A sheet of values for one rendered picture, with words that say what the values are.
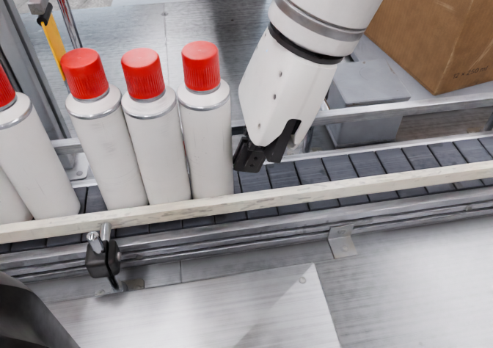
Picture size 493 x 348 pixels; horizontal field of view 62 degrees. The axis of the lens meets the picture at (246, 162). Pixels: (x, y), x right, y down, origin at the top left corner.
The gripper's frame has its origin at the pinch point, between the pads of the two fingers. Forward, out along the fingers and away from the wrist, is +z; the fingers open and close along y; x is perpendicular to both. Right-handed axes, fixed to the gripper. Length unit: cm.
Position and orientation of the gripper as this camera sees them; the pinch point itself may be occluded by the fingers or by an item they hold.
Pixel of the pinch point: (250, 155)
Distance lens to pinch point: 46.9
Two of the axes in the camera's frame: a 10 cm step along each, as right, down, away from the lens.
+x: 9.3, 1.2, 3.6
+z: -3.3, 6.9, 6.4
